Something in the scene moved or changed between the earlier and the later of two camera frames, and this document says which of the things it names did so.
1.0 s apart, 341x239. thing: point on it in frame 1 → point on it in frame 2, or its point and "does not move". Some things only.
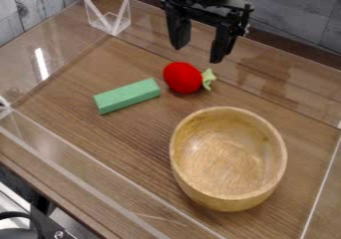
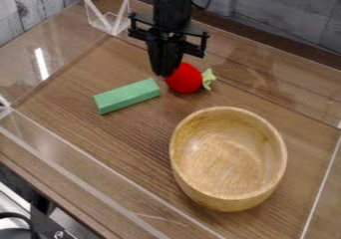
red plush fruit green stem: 185,79 does not move
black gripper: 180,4 → 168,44
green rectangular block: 128,96 does not move
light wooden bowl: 228,156 does not move
